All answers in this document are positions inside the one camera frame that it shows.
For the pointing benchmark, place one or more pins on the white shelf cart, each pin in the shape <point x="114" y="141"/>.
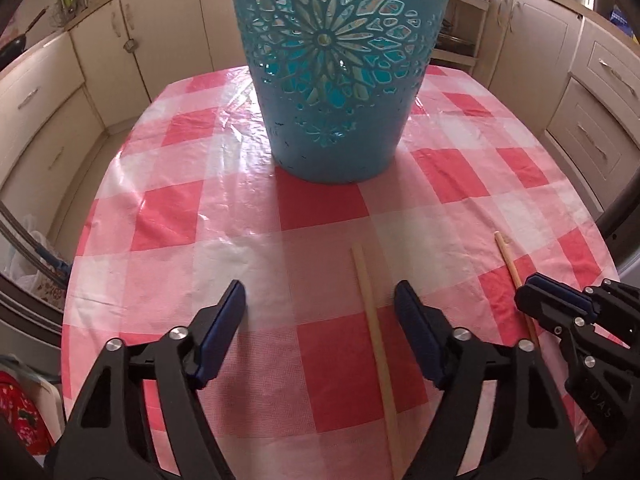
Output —
<point x="462" y="35"/>

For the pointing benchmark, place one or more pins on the teal perforated plastic basket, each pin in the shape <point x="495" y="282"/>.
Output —
<point x="340" y="160"/>

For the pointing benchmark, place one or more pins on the cream kitchen cabinet run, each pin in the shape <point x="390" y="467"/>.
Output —
<point x="75" y="85"/>
<point x="575" y="85"/>

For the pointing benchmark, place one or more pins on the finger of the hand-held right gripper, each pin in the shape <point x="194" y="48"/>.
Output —
<point x="565" y="295"/>
<point x="620" y="305"/>

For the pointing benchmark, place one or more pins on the white plastic bag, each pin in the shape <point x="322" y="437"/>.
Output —
<point x="35" y="265"/>

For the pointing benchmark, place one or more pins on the white chair with red print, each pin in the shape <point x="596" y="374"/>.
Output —
<point x="20" y="410"/>

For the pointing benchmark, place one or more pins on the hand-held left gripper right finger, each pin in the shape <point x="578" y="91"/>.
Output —
<point x="415" y="332"/>

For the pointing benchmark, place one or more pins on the wooden chopstick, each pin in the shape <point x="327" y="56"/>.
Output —
<point x="507" y="260"/>
<point x="372" y="330"/>

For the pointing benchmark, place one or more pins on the dark frying pan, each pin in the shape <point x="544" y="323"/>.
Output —
<point x="12" y="47"/>

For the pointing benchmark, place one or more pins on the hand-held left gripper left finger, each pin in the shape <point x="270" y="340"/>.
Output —
<point x="225" y="325"/>

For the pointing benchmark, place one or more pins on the red checked plastic tablecloth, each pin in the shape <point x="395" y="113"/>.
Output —
<point x="225" y="210"/>

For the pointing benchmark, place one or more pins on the blue packet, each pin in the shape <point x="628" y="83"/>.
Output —
<point x="620" y="20"/>

